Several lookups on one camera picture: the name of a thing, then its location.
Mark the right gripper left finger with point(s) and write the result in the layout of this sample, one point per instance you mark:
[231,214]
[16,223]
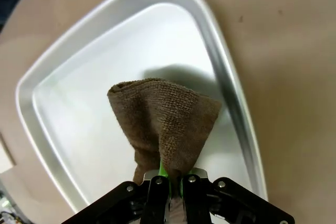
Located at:
[155,203]

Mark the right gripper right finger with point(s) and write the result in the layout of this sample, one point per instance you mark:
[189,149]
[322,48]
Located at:
[199,203]

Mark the brown microfibre cloth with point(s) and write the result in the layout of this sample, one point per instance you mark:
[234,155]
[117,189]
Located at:
[170,119]

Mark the silver metal tray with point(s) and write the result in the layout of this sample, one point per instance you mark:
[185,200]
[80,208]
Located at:
[105,64]

